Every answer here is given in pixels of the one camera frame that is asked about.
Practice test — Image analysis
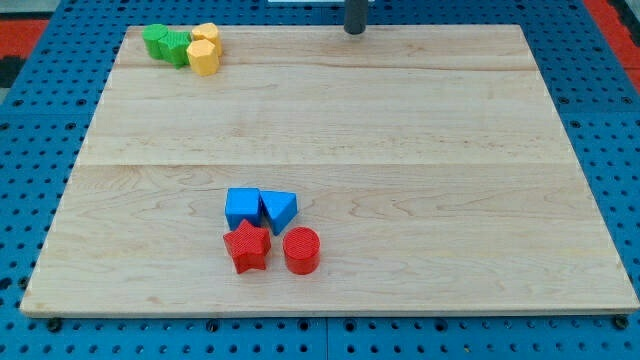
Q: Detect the red star block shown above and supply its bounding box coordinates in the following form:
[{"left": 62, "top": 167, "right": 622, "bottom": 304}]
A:
[{"left": 223, "top": 219, "right": 271, "bottom": 274}]

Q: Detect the green star block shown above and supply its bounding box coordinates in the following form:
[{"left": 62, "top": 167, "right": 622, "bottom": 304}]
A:
[{"left": 158, "top": 30, "right": 191, "bottom": 69}]

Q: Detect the blue triangle block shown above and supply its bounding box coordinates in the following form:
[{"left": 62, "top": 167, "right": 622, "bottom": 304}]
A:
[{"left": 260, "top": 190, "right": 298, "bottom": 235}]

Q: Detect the red cylinder block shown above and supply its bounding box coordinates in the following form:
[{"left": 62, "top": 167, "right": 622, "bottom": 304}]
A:
[{"left": 282, "top": 227, "right": 320, "bottom": 275}]

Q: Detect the blue cube block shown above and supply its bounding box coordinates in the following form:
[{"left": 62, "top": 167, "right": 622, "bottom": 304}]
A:
[{"left": 225, "top": 188, "right": 261, "bottom": 230}]

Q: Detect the light wooden board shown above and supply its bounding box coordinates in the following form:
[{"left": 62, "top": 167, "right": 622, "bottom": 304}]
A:
[{"left": 21, "top": 25, "right": 639, "bottom": 318}]

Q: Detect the yellow hexagon block front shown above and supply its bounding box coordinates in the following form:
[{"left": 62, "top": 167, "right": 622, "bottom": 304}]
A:
[{"left": 186, "top": 40, "right": 220, "bottom": 76}]

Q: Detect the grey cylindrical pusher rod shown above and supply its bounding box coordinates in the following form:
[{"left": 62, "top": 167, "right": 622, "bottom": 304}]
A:
[{"left": 343, "top": 0, "right": 369, "bottom": 35}]

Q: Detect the yellow pentagon block rear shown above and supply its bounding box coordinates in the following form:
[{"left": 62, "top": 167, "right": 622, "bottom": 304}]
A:
[{"left": 191, "top": 23, "right": 223, "bottom": 57}]

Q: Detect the green cylinder block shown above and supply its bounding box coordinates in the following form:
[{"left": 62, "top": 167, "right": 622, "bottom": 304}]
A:
[{"left": 142, "top": 24, "right": 169, "bottom": 60}]

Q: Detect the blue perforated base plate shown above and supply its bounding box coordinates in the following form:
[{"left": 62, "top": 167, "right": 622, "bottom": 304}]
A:
[{"left": 1, "top": 0, "right": 639, "bottom": 359}]

